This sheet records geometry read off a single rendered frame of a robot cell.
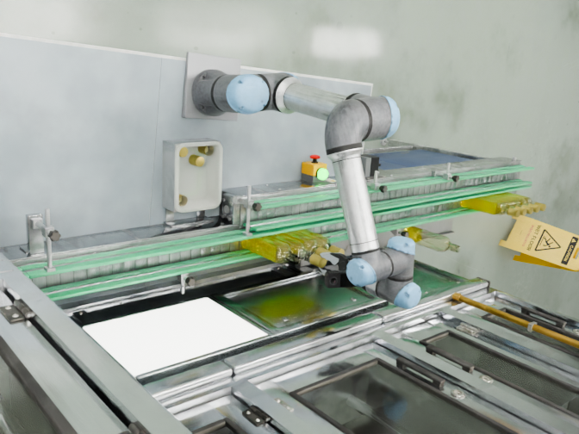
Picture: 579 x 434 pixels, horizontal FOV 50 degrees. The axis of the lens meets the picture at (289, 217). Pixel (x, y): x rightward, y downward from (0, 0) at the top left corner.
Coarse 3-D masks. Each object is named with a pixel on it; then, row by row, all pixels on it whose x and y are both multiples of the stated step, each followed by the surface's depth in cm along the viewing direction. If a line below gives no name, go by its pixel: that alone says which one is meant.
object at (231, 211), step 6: (222, 198) 208; (228, 198) 206; (222, 204) 209; (228, 204) 206; (234, 204) 204; (222, 210) 210; (228, 210) 206; (234, 210) 205; (222, 216) 209; (228, 216) 207; (234, 216) 206; (228, 222) 208; (234, 222) 206
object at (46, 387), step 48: (0, 288) 107; (0, 336) 90; (48, 336) 91; (0, 384) 79; (48, 384) 79; (96, 384) 78; (0, 432) 69; (48, 432) 70; (96, 432) 70; (144, 432) 68
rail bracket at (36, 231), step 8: (48, 208) 157; (32, 216) 165; (40, 216) 166; (48, 216) 157; (32, 224) 164; (40, 224) 162; (48, 224) 158; (32, 232) 166; (40, 232) 167; (48, 232) 156; (56, 232) 155; (32, 240) 166; (40, 240) 168; (48, 240) 159; (56, 240) 155; (24, 248) 170; (32, 248) 167; (40, 248) 168; (48, 248) 159; (48, 256) 160; (48, 264) 161
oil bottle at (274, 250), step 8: (248, 240) 207; (256, 240) 204; (264, 240) 201; (272, 240) 202; (248, 248) 208; (256, 248) 204; (264, 248) 201; (272, 248) 197; (280, 248) 196; (288, 248) 197; (264, 256) 202; (272, 256) 198; (280, 256) 196
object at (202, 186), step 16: (192, 144) 194; (208, 144) 197; (176, 160) 191; (208, 160) 206; (176, 176) 193; (192, 176) 205; (208, 176) 207; (176, 192) 194; (192, 192) 206; (208, 192) 209; (176, 208) 196; (192, 208) 199; (208, 208) 203
